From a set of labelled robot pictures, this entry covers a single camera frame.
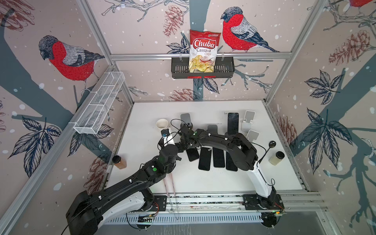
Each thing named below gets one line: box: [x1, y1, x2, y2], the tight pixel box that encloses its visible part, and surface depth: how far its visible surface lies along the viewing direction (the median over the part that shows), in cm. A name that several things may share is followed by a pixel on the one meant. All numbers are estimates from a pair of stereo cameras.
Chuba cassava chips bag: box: [188, 29, 222, 73], surface depth 86 cm
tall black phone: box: [227, 112, 239, 135], surface depth 94 cm
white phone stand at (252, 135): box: [246, 129, 260, 143], surface depth 92 cm
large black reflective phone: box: [198, 147, 212, 171], surface depth 92 cm
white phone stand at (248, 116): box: [242, 110, 256, 124], surface depth 102 cm
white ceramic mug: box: [156, 118, 169, 129], surface depth 99 cm
